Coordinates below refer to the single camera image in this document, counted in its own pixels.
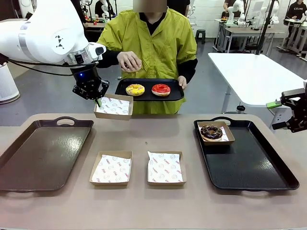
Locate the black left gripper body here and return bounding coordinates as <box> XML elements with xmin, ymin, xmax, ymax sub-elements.
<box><xmin>69</xmin><ymin>63</ymin><xmax>103</xmax><ymax>91</ymax></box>

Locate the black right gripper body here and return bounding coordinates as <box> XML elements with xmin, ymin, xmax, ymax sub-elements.
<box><xmin>298</xmin><ymin>92</ymin><xmax>307</xmax><ymax>131</ymax></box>

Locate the yellow glazed donut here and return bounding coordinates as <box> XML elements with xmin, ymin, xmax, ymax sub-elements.
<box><xmin>125</xmin><ymin>83</ymin><xmax>145</xmax><ymax>97</ymax></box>

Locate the brown cardboard donut box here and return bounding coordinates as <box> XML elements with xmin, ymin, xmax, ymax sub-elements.
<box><xmin>199</xmin><ymin>121</ymin><xmax>236</xmax><ymax>146</ymax></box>
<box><xmin>89</xmin><ymin>150</ymin><xmax>133</xmax><ymax>187</ymax></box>
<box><xmin>93</xmin><ymin>93</ymin><xmax>134</xmax><ymax>121</ymax></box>
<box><xmin>146</xmin><ymin>150</ymin><xmax>187</xmax><ymax>187</ymax></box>

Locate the small black tray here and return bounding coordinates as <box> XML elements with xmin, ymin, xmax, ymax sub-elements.
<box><xmin>115</xmin><ymin>78</ymin><xmax>185</xmax><ymax>102</ymax></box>

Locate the red glazed donut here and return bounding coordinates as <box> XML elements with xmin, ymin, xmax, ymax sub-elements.
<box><xmin>151</xmin><ymin>83</ymin><xmax>171</xmax><ymax>97</ymax></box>

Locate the chocolate donut with brown sprinkles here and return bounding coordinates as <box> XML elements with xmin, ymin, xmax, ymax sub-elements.
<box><xmin>200</xmin><ymin>124</ymin><xmax>224</xmax><ymax>142</ymax></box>

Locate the black-sleeved left forearm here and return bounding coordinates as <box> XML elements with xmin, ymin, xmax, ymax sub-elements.
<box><xmin>177</xmin><ymin>57</ymin><xmax>199</xmax><ymax>84</ymax></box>

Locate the black-sleeved right forearm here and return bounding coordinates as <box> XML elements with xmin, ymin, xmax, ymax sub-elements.
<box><xmin>97</xmin><ymin>49</ymin><xmax>120</xmax><ymax>69</ymax></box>

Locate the large black serving tray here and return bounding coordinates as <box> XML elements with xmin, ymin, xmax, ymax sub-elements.
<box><xmin>193</xmin><ymin>116</ymin><xmax>300</xmax><ymax>192</ymax></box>

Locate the dark brown serving tray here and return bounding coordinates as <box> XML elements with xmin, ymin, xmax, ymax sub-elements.
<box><xmin>0</xmin><ymin>116</ymin><xmax>94</xmax><ymax>192</ymax></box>

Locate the person's right hand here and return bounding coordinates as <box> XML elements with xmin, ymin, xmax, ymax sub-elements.
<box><xmin>117</xmin><ymin>51</ymin><xmax>143</xmax><ymax>72</ymax></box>

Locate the person's left hand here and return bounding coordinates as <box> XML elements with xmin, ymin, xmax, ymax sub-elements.
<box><xmin>177</xmin><ymin>76</ymin><xmax>188</xmax><ymax>91</ymax></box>

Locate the large white table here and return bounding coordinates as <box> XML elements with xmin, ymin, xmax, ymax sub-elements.
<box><xmin>207</xmin><ymin>52</ymin><xmax>307</xmax><ymax>134</ymax></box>

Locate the seated person in black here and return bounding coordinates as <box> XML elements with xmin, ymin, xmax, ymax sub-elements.
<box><xmin>94</xmin><ymin>0</ymin><xmax>113</xmax><ymax>19</ymax></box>

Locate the black tripod pole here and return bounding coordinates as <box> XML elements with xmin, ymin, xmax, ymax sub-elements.
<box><xmin>255</xmin><ymin>0</ymin><xmax>276</xmax><ymax>56</ymax></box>

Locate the person in green jacket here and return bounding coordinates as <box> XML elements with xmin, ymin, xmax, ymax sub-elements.
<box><xmin>97</xmin><ymin>0</ymin><xmax>199</xmax><ymax>115</ymax></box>

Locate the grey background work table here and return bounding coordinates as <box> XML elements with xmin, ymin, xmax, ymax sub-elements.
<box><xmin>224</xmin><ymin>27</ymin><xmax>286</xmax><ymax>54</ymax></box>

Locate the person in Celine shirt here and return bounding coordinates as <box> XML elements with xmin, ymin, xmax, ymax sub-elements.
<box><xmin>284</xmin><ymin>0</ymin><xmax>307</xmax><ymax>57</ymax></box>

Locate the grey plastic stool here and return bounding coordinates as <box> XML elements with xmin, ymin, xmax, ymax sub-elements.
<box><xmin>194</xmin><ymin>29</ymin><xmax>206</xmax><ymax>45</ymax></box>

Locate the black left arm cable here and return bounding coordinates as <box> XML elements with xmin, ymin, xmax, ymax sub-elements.
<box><xmin>0</xmin><ymin>54</ymin><xmax>77</xmax><ymax>77</ymax></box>

